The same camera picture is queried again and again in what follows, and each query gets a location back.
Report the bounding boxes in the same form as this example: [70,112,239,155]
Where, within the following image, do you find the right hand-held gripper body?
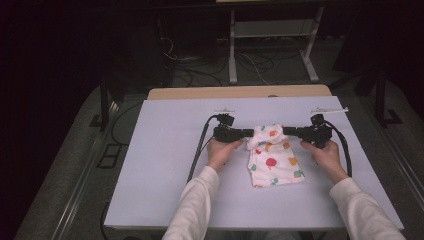
[296,106,350,149]

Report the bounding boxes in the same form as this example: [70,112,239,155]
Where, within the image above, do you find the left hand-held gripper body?
[213,107,246,144]

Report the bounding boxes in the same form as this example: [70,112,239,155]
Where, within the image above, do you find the white fruit print pants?
[245,123,306,188]

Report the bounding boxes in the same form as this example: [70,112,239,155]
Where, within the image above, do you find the person's left hand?
[206,138,244,174]

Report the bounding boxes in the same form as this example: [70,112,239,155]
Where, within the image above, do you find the person's right hand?
[299,139,349,185]

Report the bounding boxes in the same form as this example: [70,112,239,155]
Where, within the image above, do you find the wooden table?
[147,84,333,101]

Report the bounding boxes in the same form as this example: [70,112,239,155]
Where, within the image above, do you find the black metal stand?
[374,66,403,128]
[89,79,112,133]

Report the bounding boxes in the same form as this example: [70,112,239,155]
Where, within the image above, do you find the left hand-held gripper black cable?
[186,114,222,184]

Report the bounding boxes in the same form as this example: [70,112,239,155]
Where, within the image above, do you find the hand-held gripper black cable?
[186,114,222,184]
[324,120,353,178]

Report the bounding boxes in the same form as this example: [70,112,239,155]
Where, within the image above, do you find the right hand-held gripper black cable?
[324,120,353,178]

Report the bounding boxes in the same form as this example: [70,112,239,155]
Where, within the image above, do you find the white floor cable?
[238,52,270,86]

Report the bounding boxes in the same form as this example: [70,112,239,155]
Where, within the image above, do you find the bundle of black floor cables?
[159,36,231,88]

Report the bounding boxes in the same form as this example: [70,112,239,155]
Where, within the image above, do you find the white metal desk frame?
[228,6,326,85]

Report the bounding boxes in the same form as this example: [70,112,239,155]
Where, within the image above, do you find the black floor cable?
[110,101,144,146]

